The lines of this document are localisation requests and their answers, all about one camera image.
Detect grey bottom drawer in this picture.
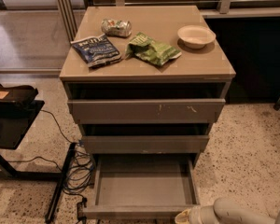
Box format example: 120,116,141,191
83,154,199,219

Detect grey drawer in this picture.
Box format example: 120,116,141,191
83,154,199,219
67,83,227,125
81,123,209,154

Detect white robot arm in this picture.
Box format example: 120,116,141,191
175,198,280,224

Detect grey middle drawer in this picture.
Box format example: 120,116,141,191
81,123,209,154

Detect grey drawer cabinet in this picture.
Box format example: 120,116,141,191
59,5,237,185

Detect grey top drawer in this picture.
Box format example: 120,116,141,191
67,83,227,125

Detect black power adapter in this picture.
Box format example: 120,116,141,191
76,198,87,224

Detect green chip bag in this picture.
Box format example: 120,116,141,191
125,33,181,67

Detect white paper bowl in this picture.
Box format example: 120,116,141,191
177,25,216,49

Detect blue chip bag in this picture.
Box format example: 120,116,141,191
71,35,121,69

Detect black side table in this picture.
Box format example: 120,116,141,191
0,100,76,224

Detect crushed soda can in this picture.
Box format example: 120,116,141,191
101,19,132,37

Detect black bag with label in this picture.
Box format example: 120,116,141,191
0,84,38,107

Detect tangled blue black cables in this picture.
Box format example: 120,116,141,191
7,109,95,201

